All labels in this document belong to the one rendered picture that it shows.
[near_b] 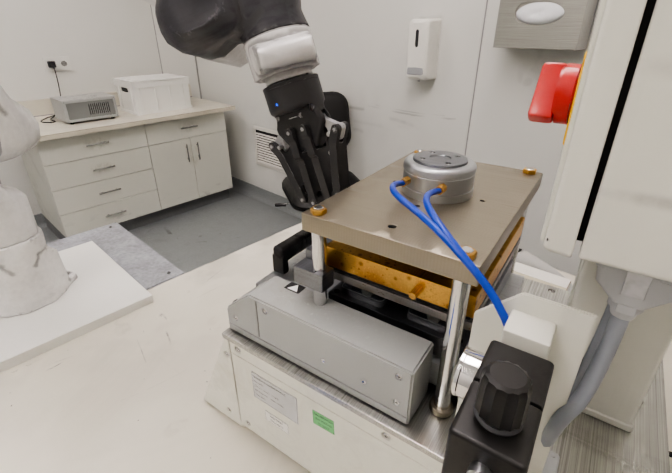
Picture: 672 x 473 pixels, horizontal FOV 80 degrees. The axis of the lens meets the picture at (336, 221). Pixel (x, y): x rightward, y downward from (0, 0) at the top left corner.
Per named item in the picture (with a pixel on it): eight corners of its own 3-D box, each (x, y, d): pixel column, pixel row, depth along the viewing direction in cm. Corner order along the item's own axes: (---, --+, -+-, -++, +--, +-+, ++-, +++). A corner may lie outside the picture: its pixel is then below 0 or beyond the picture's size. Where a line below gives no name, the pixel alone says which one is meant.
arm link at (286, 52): (276, 47, 57) (288, 86, 58) (205, 51, 48) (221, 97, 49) (346, 12, 49) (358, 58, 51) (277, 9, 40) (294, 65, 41)
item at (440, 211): (580, 248, 52) (609, 150, 47) (532, 423, 29) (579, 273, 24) (408, 205, 65) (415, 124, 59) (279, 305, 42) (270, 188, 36)
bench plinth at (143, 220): (229, 197, 333) (228, 185, 329) (69, 250, 255) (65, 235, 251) (199, 183, 363) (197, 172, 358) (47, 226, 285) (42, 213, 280)
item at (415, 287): (519, 244, 53) (534, 176, 49) (465, 341, 37) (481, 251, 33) (401, 213, 62) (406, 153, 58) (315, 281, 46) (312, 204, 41)
